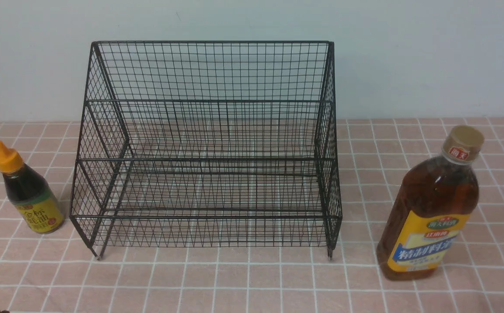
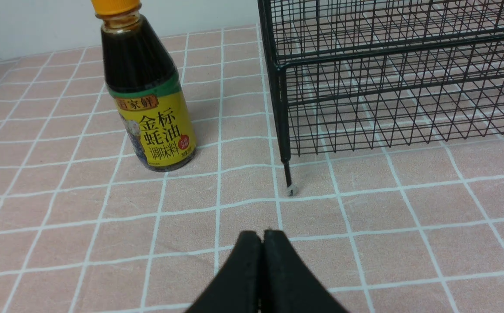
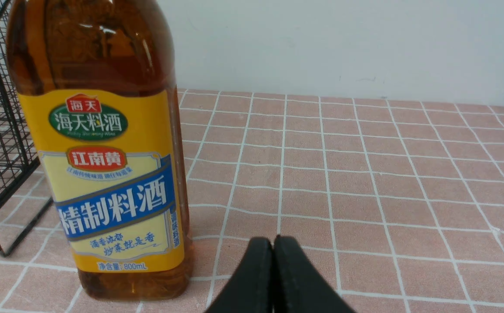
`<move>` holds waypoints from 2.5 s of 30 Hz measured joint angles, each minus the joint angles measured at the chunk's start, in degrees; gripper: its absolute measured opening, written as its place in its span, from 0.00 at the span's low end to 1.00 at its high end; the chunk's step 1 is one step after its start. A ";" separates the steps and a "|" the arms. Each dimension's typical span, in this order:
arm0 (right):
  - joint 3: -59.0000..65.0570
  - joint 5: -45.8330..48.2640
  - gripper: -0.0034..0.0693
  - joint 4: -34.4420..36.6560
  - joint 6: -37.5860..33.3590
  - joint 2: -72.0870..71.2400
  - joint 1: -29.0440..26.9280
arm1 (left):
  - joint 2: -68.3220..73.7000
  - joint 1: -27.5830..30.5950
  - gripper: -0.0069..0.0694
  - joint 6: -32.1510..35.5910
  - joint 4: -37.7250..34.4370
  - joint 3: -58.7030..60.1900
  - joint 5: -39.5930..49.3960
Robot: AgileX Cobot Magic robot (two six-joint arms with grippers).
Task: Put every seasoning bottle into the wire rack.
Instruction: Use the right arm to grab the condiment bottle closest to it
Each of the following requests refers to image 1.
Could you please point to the large amber cooking wine bottle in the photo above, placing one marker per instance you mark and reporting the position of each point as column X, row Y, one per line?
column 434, row 202

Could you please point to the small dark soy sauce bottle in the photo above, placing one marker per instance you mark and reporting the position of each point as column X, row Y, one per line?
column 29, row 193

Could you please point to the black wire mesh shelf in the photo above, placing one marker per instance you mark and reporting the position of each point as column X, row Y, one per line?
column 208, row 144

